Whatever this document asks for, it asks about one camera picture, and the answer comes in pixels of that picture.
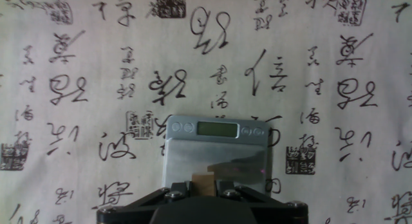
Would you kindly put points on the small wooden block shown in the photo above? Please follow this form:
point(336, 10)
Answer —
point(203, 185)

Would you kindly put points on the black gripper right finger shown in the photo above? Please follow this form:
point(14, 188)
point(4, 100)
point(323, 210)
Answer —
point(225, 189)

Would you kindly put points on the silver digital pocket scale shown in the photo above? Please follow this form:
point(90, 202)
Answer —
point(219, 153)

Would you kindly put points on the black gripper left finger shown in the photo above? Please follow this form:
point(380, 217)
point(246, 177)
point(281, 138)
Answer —
point(178, 190)

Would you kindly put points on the beige calligraphy print cloth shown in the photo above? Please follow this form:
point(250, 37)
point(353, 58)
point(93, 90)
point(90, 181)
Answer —
point(96, 72)

